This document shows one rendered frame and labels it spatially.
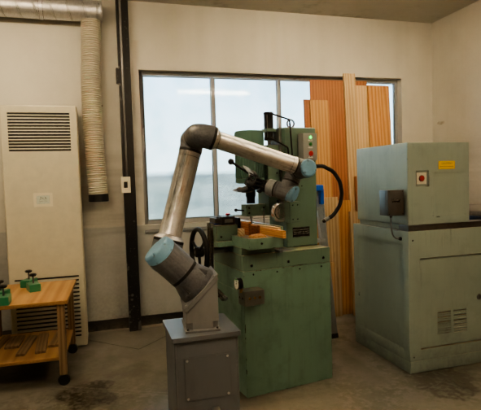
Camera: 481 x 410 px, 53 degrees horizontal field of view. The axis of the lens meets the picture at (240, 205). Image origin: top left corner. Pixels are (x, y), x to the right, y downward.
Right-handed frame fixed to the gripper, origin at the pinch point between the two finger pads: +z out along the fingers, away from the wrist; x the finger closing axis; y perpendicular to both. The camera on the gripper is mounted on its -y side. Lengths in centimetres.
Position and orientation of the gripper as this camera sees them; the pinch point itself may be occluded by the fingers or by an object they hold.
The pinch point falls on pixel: (238, 178)
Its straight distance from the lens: 270.3
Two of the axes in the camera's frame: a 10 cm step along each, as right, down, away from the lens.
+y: -3.6, -2.8, -8.9
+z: -8.5, -2.8, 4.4
